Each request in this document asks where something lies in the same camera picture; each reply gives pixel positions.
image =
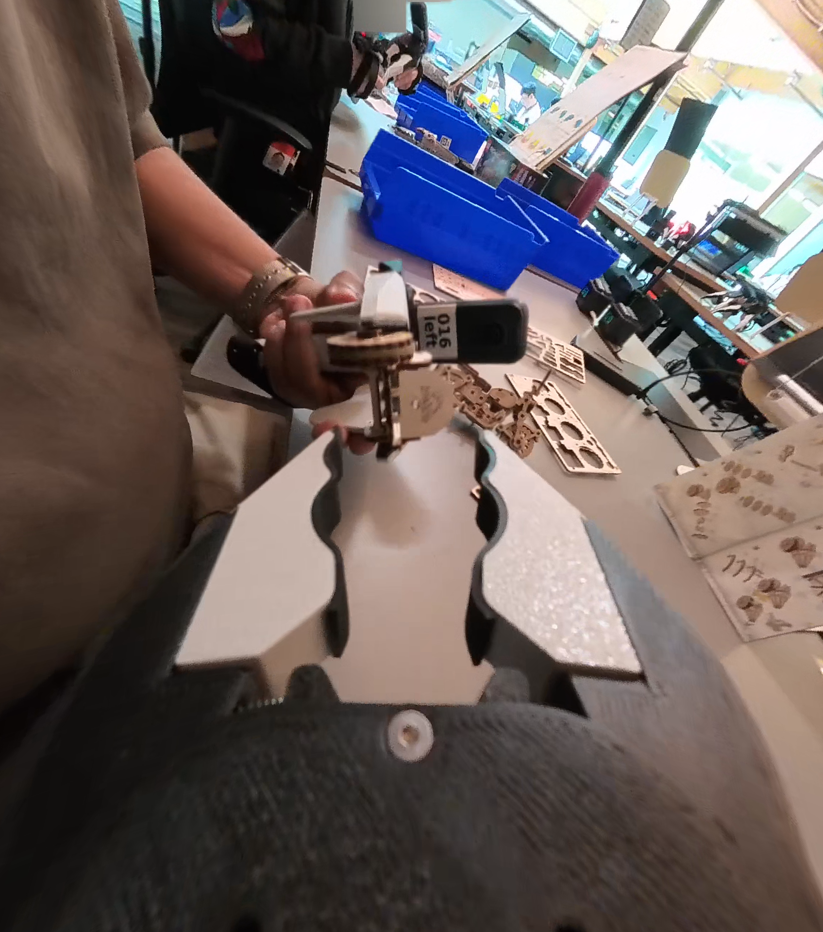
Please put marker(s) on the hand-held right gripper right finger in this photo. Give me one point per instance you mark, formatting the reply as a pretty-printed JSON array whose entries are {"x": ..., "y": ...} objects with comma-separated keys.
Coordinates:
[{"x": 557, "y": 582}]

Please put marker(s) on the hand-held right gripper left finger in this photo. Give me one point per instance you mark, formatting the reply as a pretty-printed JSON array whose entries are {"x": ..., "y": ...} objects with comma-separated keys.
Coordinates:
[{"x": 265, "y": 575}]

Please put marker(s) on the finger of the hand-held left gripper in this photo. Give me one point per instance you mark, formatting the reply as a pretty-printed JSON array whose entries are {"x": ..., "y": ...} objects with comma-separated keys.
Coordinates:
[{"x": 386, "y": 302}]

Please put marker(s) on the wooden gear assembly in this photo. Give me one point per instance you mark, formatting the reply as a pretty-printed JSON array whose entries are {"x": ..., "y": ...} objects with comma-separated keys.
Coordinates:
[{"x": 367, "y": 353}]

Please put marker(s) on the round-topped wooden plate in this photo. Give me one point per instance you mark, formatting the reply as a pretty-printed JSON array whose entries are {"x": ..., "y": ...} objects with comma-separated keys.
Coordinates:
[{"x": 426, "y": 400}]

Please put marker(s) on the person's left forearm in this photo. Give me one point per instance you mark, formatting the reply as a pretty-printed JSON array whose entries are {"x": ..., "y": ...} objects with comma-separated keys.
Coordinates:
[{"x": 200, "y": 218}]

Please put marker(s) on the grey desk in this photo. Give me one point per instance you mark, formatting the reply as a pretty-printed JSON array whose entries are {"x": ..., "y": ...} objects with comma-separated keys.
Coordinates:
[{"x": 622, "y": 502}]

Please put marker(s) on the person's left hand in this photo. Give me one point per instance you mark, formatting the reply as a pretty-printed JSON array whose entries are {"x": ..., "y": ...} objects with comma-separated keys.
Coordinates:
[{"x": 295, "y": 364}]

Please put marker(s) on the wooden puzzle sheet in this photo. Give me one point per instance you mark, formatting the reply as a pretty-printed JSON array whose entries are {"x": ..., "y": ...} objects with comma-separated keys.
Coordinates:
[{"x": 455, "y": 280}]

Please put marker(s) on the wooden motorcycle model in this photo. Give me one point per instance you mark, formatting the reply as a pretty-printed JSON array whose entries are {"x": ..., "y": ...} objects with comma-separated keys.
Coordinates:
[{"x": 488, "y": 408}]

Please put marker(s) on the tan wrist band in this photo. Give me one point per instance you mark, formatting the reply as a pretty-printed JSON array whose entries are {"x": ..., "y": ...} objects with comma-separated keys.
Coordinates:
[{"x": 265, "y": 291}]

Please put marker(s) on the wooden sheet with round holes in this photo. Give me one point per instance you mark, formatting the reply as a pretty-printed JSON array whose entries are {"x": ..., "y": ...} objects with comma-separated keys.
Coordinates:
[{"x": 597, "y": 467}]

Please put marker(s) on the black charger device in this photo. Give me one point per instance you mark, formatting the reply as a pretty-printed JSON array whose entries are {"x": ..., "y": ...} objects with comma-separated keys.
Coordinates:
[{"x": 630, "y": 324}]

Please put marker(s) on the black office chair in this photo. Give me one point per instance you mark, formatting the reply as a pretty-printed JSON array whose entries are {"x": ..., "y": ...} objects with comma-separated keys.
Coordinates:
[{"x": 258, "y": 182}]

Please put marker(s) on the instruction booklet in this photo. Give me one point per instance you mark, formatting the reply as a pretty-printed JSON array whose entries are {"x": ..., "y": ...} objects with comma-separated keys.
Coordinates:
[{"x": 768, "y": 510}]

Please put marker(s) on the wooden display board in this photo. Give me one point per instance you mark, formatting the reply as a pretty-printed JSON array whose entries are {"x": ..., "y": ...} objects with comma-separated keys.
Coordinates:
[{"x": 600, "y": 102}]

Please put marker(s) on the person's brown shirt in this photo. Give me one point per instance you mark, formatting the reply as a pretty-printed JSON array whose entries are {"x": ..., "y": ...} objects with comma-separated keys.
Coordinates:
[{"x": 40, "y": 291}]

